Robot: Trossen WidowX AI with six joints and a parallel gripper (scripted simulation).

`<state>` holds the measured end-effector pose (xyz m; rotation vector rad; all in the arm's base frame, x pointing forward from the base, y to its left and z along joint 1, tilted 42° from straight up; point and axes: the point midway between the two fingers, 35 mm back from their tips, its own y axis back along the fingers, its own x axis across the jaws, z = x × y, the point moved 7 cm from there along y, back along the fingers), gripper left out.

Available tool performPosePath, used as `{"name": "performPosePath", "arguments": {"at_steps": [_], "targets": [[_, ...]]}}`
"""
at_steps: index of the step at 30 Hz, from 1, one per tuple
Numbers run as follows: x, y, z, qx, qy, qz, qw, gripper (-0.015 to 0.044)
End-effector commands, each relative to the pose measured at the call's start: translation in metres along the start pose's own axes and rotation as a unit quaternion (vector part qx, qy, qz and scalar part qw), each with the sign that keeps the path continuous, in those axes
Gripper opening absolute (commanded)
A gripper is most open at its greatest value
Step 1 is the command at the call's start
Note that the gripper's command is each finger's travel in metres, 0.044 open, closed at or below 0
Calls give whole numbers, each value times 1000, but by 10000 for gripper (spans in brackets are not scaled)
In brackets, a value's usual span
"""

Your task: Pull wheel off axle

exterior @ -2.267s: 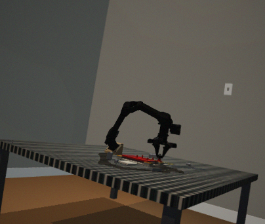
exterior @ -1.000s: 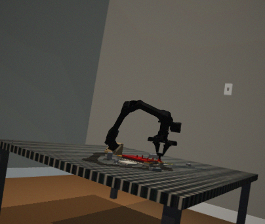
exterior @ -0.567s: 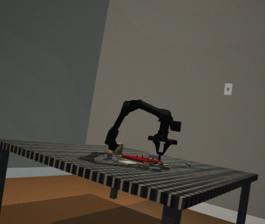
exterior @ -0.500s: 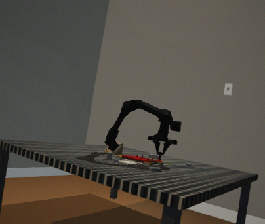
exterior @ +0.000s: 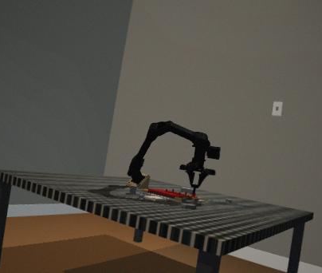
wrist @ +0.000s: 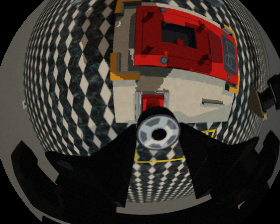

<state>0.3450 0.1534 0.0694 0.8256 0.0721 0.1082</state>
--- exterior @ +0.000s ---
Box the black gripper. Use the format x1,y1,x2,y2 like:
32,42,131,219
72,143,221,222
180,156,216,187

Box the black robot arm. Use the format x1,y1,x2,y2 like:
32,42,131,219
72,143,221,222
128,121,221,184

